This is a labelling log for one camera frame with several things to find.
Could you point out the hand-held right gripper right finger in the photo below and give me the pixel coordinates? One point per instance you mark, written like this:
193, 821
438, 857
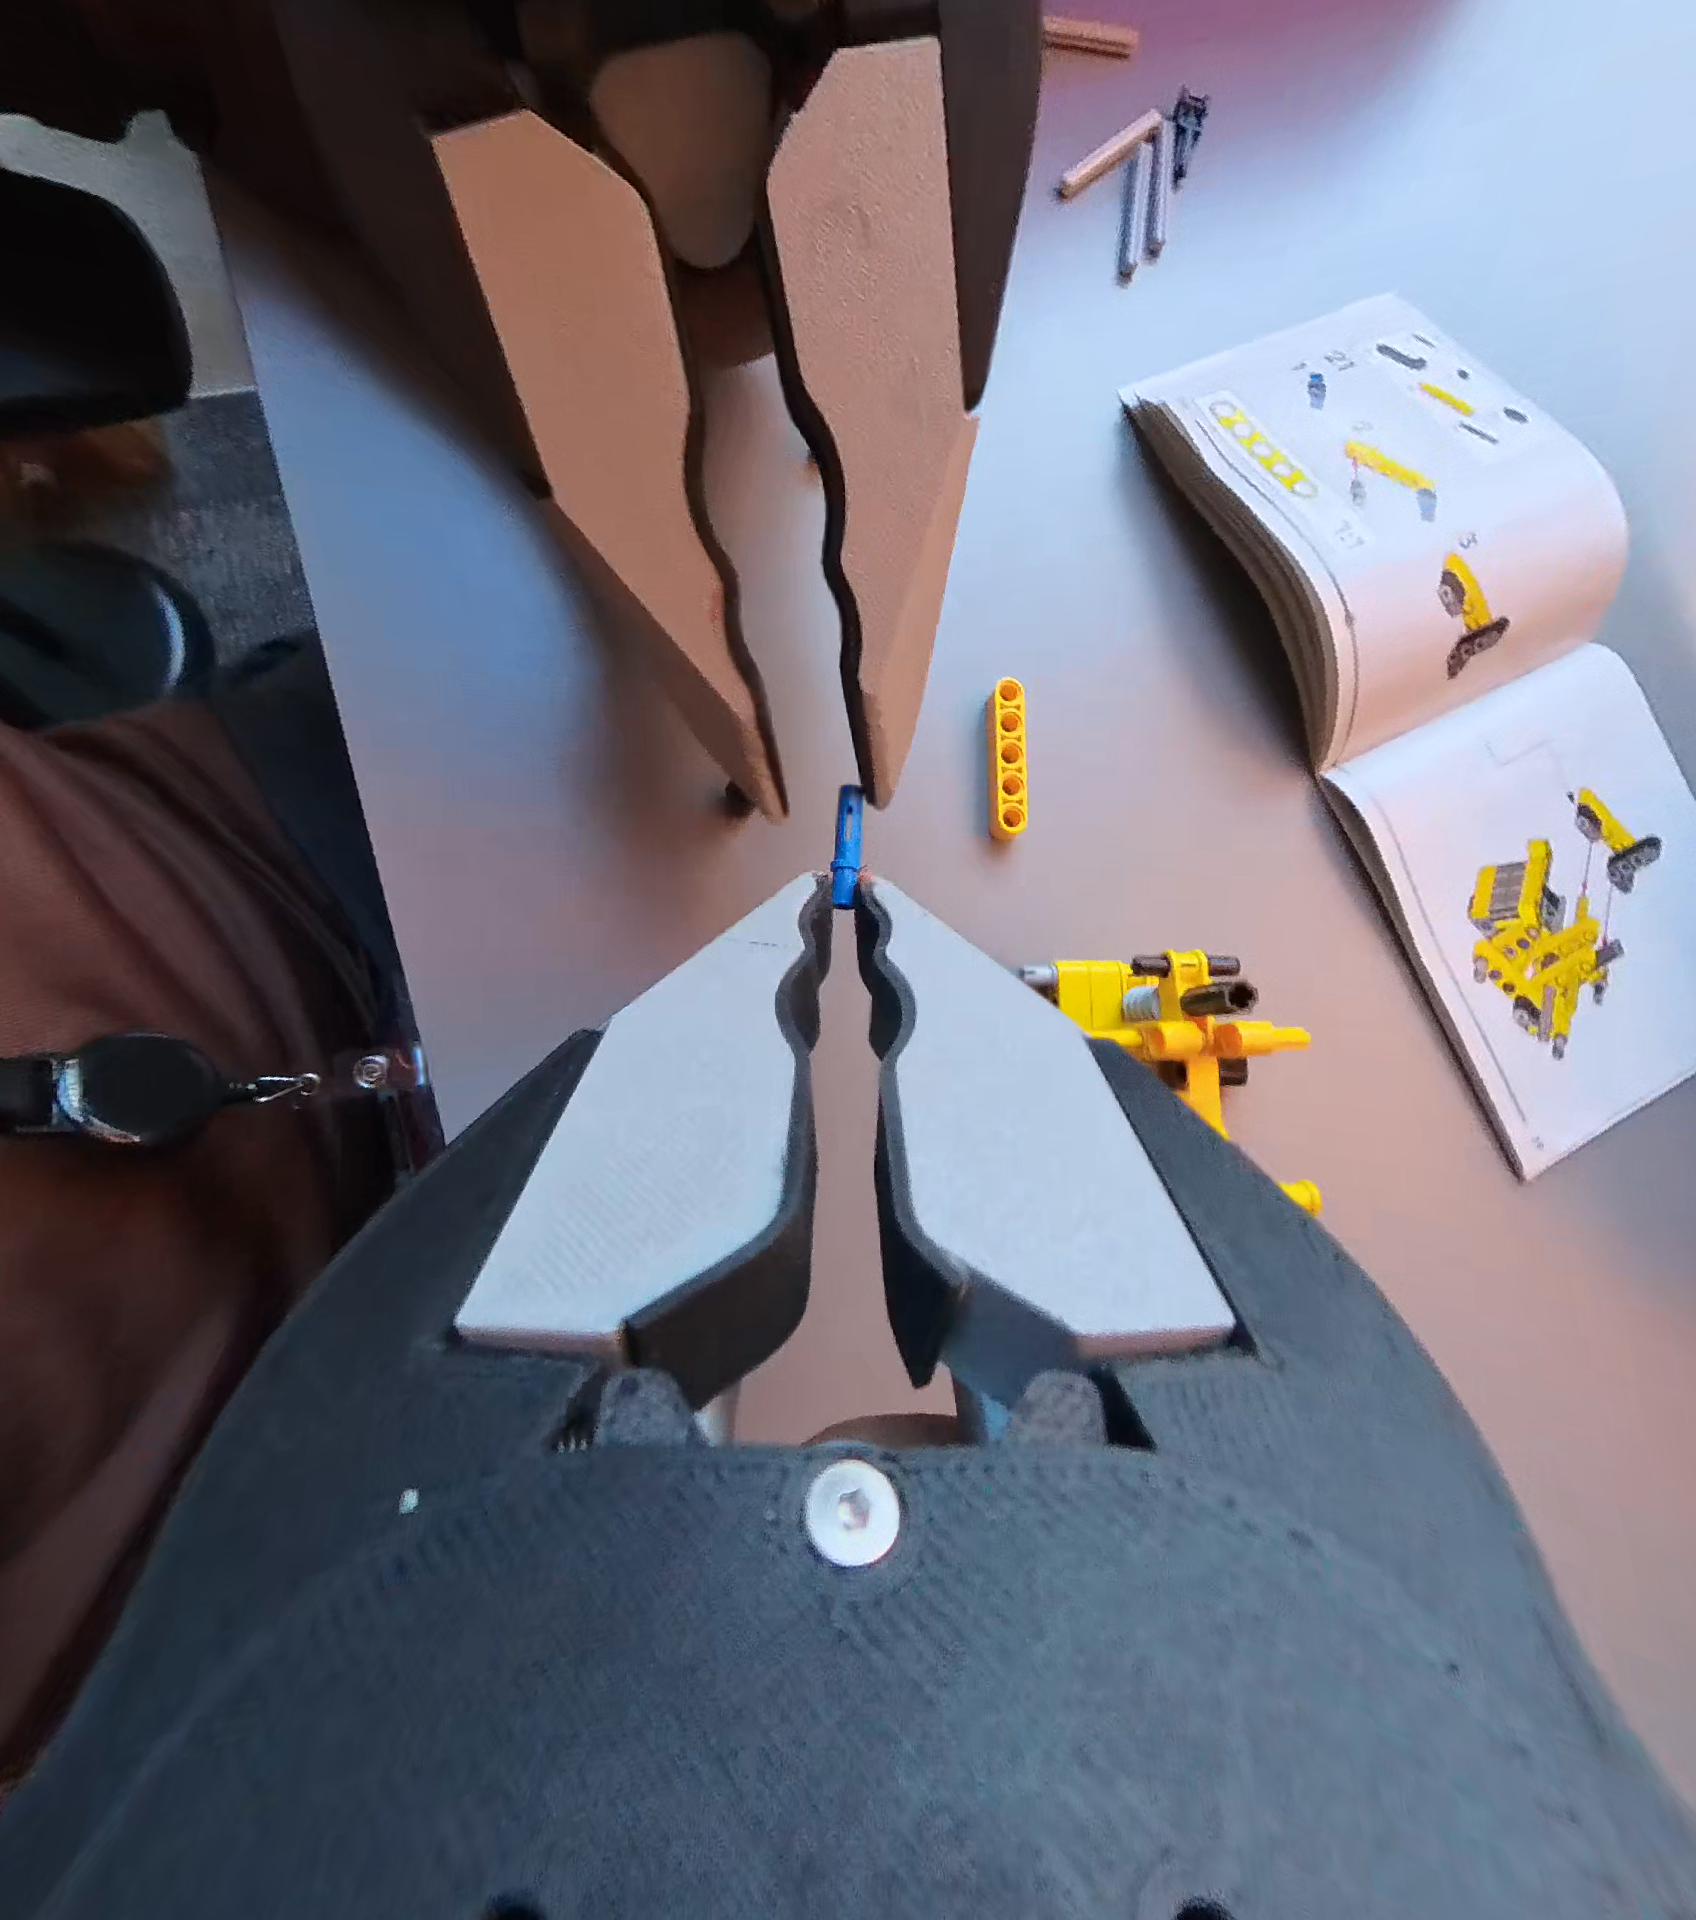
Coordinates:
1042, 1185

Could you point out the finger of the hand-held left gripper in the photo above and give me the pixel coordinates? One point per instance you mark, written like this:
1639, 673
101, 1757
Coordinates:
581, 374
883, 374

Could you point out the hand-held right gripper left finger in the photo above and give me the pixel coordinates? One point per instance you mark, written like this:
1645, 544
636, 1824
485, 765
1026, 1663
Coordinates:
638, 1185

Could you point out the blue lego pin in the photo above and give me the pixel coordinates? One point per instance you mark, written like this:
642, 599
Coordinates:
847, 850

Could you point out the yellow lego vehicle assembly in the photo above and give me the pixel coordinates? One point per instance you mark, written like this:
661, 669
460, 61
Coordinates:
1165, 1021

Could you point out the grey lego axle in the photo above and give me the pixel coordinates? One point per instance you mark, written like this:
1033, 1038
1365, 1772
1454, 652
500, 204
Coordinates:
1158, 192
1131, 211

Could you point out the tan lego axle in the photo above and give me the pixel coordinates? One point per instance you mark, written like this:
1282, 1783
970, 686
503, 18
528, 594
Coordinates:
1111, 157
1088, 37

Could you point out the small black lego connector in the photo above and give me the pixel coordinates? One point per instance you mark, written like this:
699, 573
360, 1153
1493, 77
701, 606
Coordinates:
1186, 128

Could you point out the yellow lego beam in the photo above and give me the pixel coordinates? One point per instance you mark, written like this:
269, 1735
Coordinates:
1008, 758

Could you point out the lego instruction booklet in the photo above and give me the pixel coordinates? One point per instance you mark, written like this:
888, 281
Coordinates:
1476, 631

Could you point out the black office chair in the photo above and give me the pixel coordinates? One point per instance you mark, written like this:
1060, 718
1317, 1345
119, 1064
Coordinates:
21, 300

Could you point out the black badge reel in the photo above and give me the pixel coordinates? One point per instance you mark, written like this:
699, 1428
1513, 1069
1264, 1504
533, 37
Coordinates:
135, 1086

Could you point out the person's brown shirt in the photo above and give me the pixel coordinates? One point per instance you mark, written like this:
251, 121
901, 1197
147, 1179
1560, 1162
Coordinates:
81, 1348

